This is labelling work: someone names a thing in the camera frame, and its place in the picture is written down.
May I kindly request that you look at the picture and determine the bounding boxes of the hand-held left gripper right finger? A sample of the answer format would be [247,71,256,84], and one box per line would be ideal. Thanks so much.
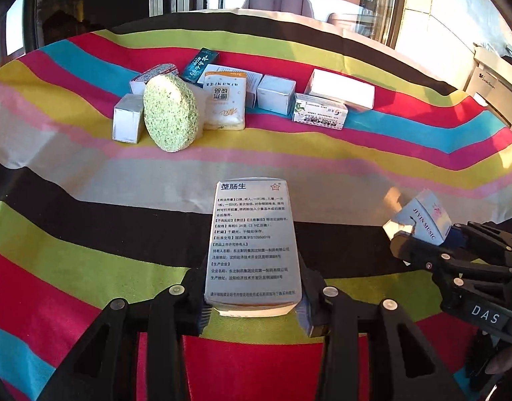
[295,265,466,401]

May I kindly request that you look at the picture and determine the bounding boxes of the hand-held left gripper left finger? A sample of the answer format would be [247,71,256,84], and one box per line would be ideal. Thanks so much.
[43,267,211,401]

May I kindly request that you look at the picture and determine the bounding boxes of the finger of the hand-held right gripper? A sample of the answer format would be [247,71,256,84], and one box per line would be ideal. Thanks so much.
[389,232,491,278]
[446,221,512,260]

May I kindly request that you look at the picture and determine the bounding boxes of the small white printed box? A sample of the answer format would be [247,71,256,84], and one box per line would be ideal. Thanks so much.
[382,189,453,246]

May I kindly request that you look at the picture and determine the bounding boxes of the silver medicine box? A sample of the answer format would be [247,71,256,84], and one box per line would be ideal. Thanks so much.
[204,179,304,318]

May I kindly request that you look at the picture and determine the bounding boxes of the long white medicine box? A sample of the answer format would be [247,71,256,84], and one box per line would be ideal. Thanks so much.
[304,68,376,112]

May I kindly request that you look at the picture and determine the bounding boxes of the orange-white medicine box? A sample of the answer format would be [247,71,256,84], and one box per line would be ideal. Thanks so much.
[196,64,249,131]

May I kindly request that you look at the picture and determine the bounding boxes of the person's right hand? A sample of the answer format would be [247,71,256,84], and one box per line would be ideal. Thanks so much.
[465,334,512,401]

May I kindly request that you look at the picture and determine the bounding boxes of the striped colourful cloth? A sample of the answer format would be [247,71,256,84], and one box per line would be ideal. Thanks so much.
[0,12,512,401]

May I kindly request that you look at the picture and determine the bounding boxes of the green and white medicine box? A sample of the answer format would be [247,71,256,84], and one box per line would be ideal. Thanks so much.
[292,93,349,131]

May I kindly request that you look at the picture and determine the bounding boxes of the green round sponge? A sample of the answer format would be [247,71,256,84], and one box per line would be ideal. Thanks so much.
[143,75,199,152]

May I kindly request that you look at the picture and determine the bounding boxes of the small silver box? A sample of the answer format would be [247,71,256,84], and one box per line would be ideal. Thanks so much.
[112,93,146,145]

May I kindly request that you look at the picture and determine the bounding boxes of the white cube box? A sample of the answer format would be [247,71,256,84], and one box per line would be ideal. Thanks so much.
[257,75,297,115]

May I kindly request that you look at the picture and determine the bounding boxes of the narrow white box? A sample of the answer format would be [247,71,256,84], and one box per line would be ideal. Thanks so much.
[245,71,264,109]

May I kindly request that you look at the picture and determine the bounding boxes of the red and white box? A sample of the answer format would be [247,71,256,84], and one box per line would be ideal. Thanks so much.
[129,62,177,96]

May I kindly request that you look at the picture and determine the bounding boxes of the dark teal box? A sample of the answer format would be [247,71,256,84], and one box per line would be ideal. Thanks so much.
[180,47,220,84]

